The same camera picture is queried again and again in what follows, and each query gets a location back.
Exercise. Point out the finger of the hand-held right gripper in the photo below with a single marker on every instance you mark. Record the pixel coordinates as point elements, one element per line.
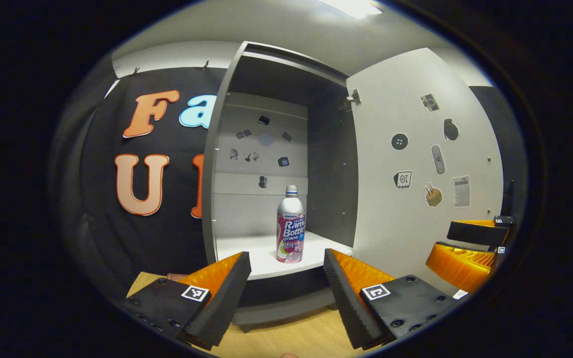
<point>458,268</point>
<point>470,233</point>

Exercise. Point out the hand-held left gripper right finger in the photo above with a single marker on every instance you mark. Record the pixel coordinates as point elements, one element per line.
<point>348,308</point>

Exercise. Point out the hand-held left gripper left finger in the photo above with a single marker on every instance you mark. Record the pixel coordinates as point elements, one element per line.
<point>227,303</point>

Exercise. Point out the white cabinet door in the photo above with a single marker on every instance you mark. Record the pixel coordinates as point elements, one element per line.
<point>396,238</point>

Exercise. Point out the silver bottle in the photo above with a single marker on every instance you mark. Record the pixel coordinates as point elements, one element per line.
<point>290,223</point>

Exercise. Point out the grey cabinet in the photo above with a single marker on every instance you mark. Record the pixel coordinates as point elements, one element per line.
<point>331,189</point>

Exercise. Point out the metal door hinge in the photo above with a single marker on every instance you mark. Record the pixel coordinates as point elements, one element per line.
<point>351,99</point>

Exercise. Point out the black backdrop cloth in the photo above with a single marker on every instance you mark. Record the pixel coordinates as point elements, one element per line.
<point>102,238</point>

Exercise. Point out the ceiling light panel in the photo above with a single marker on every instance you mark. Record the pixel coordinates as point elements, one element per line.
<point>351,7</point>

